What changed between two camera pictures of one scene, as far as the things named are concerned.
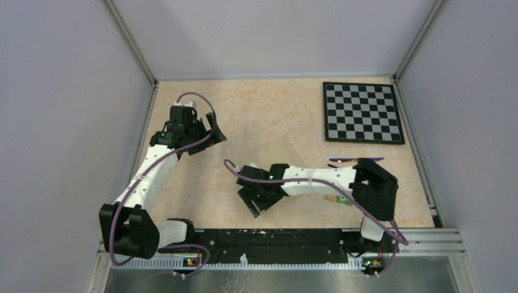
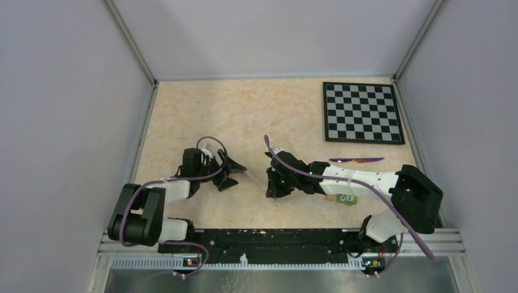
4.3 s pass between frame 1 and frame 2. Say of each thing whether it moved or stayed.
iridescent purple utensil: stayed
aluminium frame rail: stayed
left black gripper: moved
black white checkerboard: stayed
